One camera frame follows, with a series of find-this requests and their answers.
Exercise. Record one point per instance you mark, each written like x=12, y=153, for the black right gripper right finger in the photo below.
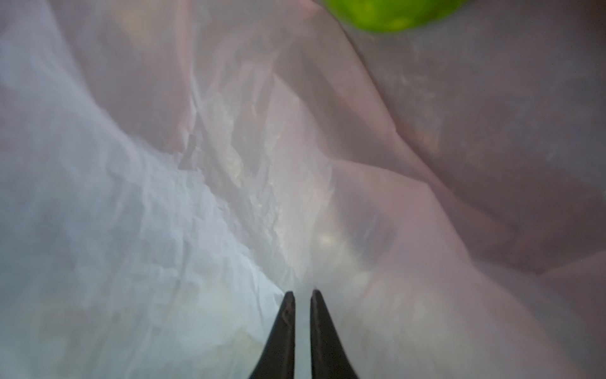
x=328, y=357

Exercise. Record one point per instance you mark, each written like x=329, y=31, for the pink plastic bag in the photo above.
x=171, y=169

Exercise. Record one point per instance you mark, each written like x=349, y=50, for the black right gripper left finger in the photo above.
x=277, y=358

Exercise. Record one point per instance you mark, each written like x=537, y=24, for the green fake lime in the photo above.
x=391, y=16

